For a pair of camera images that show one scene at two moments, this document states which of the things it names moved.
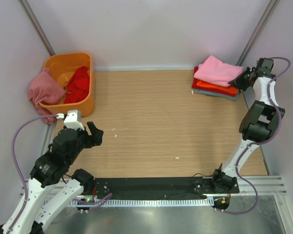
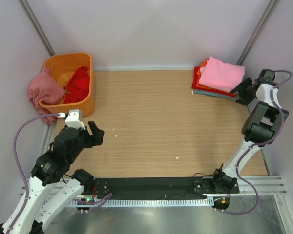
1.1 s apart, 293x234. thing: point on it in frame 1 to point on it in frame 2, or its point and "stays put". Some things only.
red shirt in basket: x=78 y=87 stays put
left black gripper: x=88 y=137 stays put
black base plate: x=158 y=188 stays put
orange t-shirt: x=229 y=88 to x=208 y=87
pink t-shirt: x=213 y=71 stays put
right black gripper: x=240 y=79 to x=246 y=90
